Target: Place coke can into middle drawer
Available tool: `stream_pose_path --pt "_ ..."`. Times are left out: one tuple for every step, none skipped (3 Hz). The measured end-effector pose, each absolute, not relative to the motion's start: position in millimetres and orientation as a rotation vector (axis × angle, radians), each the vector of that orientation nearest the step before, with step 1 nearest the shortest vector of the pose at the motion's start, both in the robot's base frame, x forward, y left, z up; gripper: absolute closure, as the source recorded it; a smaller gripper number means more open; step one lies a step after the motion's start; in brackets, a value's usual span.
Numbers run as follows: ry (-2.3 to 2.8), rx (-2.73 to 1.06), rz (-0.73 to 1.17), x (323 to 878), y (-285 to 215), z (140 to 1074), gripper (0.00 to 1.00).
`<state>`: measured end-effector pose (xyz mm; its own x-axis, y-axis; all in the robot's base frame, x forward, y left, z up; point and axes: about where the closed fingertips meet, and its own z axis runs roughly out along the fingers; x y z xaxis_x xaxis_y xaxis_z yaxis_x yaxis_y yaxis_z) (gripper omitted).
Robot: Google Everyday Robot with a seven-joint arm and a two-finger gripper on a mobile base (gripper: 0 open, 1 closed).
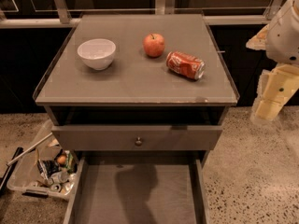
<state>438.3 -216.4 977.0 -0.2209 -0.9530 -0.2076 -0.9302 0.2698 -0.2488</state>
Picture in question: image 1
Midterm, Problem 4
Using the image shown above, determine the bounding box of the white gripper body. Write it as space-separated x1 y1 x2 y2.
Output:
265 0 299 65

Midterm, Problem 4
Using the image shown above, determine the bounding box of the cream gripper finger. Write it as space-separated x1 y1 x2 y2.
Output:
246 25 269 50
250 63 299 124

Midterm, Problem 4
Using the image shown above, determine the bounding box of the red coke can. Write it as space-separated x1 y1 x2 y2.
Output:
166 51 205 80

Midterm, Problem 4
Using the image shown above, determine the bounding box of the grey drawer cabinet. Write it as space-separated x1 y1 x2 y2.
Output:
32 13 241 224

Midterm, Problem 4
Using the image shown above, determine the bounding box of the top drawer with knob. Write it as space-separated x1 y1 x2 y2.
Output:
52 125 222 151

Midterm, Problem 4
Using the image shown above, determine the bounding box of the open middle drawer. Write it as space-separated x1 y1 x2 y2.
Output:
63 151 210 224

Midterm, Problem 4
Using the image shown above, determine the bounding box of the metal window railing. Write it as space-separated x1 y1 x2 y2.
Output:
0 0 287 28

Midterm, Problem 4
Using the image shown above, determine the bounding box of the red apple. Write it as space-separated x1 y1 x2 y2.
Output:
143 34 165 58

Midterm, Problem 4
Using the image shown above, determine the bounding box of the white bowl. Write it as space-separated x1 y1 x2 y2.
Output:
77 38 116 70

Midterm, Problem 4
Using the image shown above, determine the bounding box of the small orange fruit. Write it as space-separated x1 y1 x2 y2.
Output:
56 155 67 165

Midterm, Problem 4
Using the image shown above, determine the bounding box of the clear plastic bin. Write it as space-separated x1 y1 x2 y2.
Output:
7 120 77 200

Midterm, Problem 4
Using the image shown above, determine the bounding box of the crumpled snack bag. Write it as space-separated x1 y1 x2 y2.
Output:
37 160 61 180

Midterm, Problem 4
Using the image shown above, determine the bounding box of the black flat bar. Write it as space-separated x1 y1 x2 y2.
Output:
0 147 23 196

